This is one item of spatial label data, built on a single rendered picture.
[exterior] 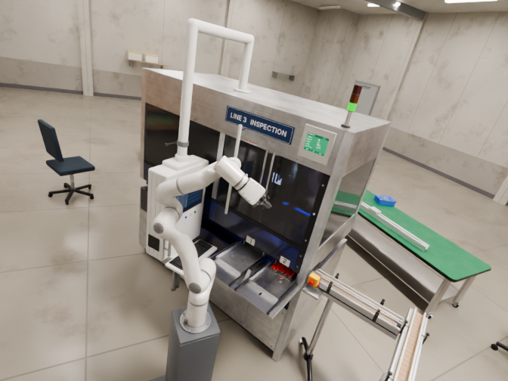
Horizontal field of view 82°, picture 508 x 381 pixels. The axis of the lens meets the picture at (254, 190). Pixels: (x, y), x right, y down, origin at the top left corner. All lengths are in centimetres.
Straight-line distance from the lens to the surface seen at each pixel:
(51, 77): 1240
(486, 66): 1096
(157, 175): 213
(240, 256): 248
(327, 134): 187
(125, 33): 1222
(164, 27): 1240
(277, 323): 271
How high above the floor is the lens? 241
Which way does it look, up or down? 25 degrees down
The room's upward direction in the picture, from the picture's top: 12 degrees clockwise
